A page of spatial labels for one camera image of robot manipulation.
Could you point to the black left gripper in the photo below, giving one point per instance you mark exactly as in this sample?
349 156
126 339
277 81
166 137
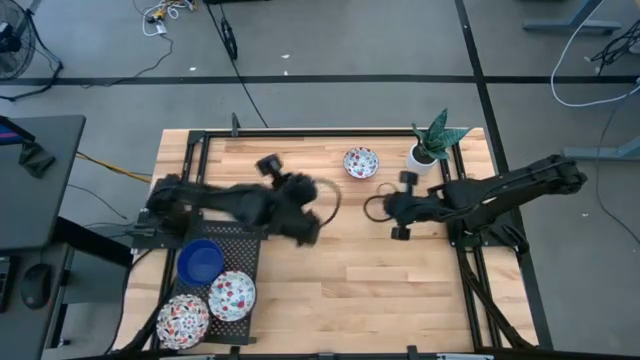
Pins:
295 200

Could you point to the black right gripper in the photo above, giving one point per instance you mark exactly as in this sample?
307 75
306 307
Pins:
407 210

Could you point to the blue mini bowl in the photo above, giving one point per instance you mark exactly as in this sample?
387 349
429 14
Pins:
200 262

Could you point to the red flower print mini bowl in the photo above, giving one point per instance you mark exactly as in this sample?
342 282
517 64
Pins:
231 296
361 162

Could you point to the mandala pattern mini bowl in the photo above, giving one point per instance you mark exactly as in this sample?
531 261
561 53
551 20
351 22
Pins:
182 321

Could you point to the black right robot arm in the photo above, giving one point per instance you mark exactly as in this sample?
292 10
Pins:
500 192

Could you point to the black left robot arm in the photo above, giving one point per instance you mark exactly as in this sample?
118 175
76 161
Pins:
225 200

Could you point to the white plant pot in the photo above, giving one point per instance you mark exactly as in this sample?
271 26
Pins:
414 162

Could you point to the black perforated metal rack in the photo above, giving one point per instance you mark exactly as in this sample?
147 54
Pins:
245 260

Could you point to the green snake plant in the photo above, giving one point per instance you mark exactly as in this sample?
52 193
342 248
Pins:
437 137

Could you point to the grey desk foot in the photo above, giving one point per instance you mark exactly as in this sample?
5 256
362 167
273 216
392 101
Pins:
600 152
570 25

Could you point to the black desk crossbar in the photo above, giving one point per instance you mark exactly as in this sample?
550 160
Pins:
90 240

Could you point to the black desk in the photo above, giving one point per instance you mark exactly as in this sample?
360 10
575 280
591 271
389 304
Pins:
45 200

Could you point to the black computer mouse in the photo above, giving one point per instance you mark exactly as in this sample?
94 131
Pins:
36 285

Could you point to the black monitor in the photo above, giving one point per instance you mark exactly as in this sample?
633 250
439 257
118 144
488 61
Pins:
12 134

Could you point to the black keyboard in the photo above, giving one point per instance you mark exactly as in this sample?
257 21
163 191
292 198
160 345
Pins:
4 285

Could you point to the dark grey side desk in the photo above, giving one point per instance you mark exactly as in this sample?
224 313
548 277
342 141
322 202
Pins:
15 340

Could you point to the black floor fan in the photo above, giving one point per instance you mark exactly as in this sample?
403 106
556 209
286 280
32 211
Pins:
9 41

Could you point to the black aluminium rig frame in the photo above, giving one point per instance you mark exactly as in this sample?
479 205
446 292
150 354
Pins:
320 133

